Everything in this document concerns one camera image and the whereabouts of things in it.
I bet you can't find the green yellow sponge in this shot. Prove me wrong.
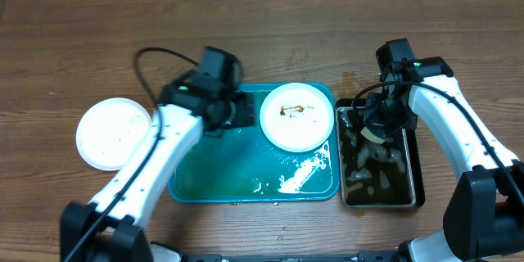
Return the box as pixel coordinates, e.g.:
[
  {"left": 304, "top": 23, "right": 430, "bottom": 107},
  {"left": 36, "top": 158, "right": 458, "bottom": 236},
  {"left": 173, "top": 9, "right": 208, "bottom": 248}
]
[{"left": 360, "top": 127, "right": 386, "bottom": 144}]

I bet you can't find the teal plastic tray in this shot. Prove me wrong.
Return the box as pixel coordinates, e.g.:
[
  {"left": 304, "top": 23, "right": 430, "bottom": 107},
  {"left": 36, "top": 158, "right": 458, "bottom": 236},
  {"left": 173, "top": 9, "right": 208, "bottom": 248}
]
[{"left": 167, "top": 83, "right": 341, "bottom": 204}]

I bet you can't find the white plate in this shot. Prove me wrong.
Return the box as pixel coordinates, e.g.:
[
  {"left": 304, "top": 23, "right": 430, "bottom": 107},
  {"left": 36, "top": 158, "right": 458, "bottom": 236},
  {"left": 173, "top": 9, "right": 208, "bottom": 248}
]
[
  {"left": 76, "top": 97, "right": 151, "bottom": 171},
  {"left": 259, "top": 83, "right": 334, "bottom": 152}
]

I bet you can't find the white plate bottom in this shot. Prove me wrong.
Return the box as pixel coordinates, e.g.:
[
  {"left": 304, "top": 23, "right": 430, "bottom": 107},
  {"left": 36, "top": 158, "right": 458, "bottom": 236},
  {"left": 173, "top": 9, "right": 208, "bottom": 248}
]
[{"left": 76, "top": 97, "right": 151, "bottom": 171}]

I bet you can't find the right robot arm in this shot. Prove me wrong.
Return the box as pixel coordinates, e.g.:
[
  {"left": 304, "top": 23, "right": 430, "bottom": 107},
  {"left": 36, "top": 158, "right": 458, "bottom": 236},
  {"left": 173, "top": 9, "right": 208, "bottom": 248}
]
[{"left": 362, "top": 57, "right": 523, "bottom": 261}]

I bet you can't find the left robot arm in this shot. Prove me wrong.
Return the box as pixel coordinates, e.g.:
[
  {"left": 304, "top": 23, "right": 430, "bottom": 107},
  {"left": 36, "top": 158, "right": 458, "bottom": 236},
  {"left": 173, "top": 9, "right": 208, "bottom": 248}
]
[{"left": 60, "top": 87, "right": 255, "bottom": 261}]

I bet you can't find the black outer tray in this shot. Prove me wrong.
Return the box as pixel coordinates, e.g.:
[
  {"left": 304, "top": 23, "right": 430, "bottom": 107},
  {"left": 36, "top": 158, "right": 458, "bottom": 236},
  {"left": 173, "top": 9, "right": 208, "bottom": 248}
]
[{"left": 334, "top": 97, "right": 426, "bottom": 209}]

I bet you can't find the metal pan with dirty water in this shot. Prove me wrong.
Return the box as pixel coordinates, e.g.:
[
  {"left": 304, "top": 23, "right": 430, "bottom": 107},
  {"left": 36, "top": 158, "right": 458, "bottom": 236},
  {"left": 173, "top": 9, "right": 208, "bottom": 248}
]
[{"left": 335, "top": 106, "right": 417, "bottom": 208}]

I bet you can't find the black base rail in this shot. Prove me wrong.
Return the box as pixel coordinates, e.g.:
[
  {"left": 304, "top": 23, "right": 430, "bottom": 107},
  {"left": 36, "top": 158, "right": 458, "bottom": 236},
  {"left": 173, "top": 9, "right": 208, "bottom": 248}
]
[{"left": 149, "top": 242, "right": 406, "bottom": 262}]

